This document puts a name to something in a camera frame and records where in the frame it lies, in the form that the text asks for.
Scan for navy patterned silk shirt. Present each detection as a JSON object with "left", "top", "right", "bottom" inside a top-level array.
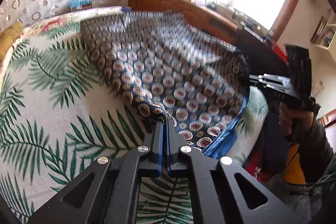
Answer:
[{"left": 80, "top": 11, "right": 250, "bottom": 159}]

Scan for person's right forearm sleeve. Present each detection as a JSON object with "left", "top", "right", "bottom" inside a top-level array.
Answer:
[{"left": 298, "top": 112, "right": 335, "bottom": 183}]

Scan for person's right hand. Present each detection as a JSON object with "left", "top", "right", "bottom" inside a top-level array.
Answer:
[{"left": 279, "top": 102, "right": 315, "bottom": 144}]

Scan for palm leaf bed sheet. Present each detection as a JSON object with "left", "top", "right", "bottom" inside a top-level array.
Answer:
[{"left": 0, "top": 21, "right": 270, "bottom": 224}]

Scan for long wooden sideboard cabinet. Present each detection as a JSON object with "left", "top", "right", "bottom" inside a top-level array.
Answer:
[{"left": 127, "top": 0, "right": 266, "bottom": 45}]

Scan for small box with blue cloth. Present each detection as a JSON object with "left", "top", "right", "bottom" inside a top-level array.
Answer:
[{"left": 68, "top": 0, "right": 92, "bottom": 12}]

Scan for mustard patterned folded cloth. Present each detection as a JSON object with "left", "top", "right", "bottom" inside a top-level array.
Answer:
[{"left": 0, "top": 20, "right": 23, "bottom": 62}]

